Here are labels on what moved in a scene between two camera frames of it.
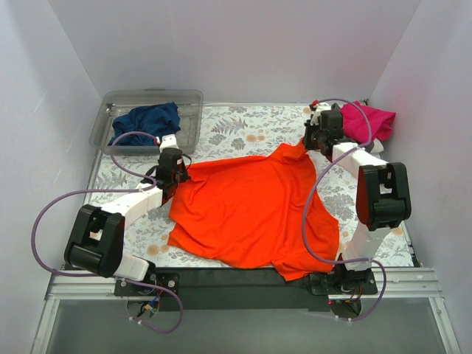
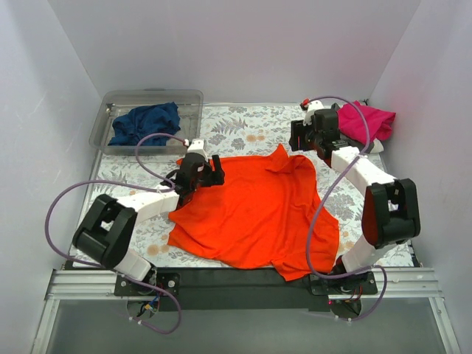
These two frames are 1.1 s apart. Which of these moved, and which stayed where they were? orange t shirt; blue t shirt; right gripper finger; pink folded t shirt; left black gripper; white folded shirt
Moved: right gripper finger; left black gripper
Stayed: blue t shirt; orange t shirt; pink folded t shirt; white folded shirt
